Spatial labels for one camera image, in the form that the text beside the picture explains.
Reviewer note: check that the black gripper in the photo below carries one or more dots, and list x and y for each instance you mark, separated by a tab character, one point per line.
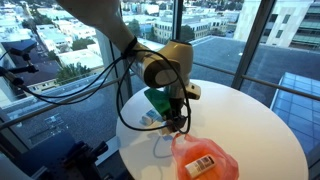
176	110

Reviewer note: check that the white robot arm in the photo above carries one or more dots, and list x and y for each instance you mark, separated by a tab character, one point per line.
156	66

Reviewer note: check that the white blue Mentos gum bottle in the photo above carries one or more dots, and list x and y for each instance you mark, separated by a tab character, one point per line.
151	116

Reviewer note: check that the red plastic bag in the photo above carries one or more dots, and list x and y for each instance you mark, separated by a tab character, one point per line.
220	156

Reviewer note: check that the dark window mullion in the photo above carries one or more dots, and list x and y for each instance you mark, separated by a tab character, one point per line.
177	20
253	36

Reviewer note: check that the dark equipment with clamps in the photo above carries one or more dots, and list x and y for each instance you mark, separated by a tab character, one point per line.
66	156

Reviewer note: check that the grey metal railing bar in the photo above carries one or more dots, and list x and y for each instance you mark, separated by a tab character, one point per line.
60	102
286	87

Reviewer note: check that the grey window frame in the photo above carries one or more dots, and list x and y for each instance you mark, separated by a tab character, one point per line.
110	60

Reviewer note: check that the black camera on stand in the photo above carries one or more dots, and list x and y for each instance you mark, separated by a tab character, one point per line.
20	46

